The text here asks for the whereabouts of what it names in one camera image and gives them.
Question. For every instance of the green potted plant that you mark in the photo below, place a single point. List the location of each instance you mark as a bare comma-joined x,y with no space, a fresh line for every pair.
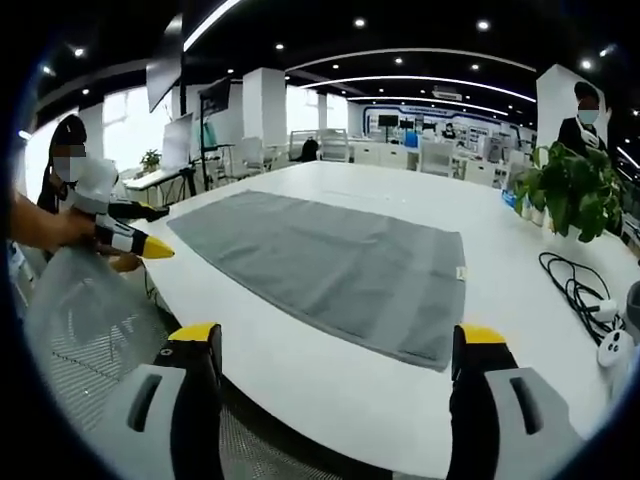
575,187

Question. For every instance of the white table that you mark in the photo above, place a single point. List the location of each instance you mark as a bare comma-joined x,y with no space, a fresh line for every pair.
350,300

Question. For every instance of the grey mesh office chair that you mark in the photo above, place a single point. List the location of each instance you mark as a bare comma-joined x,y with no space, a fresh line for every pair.
85,325

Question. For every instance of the black tripod stand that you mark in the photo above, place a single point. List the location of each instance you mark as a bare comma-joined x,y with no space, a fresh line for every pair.
186,175

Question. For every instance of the white office chair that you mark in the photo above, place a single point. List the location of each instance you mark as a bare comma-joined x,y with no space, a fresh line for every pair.
334,145

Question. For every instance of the grey towel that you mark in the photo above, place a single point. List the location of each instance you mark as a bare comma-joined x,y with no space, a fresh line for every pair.
330,265

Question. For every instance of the white power adapter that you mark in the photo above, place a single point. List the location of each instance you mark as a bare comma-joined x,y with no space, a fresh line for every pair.
602,309

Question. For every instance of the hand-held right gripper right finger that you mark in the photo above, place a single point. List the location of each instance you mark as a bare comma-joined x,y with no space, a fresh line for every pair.
505,400

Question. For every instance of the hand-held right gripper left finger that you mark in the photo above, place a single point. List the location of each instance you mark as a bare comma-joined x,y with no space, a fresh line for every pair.
150,400

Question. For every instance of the small potted plant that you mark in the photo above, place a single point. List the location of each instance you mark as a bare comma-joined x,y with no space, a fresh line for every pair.
150,160

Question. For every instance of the person's left hand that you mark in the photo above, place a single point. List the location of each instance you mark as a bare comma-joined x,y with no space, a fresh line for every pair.
95,235

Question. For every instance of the white board panel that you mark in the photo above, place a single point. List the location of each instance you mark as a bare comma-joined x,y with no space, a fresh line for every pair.
177,139

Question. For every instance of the white handheld controller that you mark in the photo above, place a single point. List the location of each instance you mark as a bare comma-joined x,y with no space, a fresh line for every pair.
614,348

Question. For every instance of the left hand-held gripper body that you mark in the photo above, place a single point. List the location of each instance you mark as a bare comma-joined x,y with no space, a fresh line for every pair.
95,187

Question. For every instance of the blue tissue packet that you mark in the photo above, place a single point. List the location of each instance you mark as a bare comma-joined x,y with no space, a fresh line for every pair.
509,199

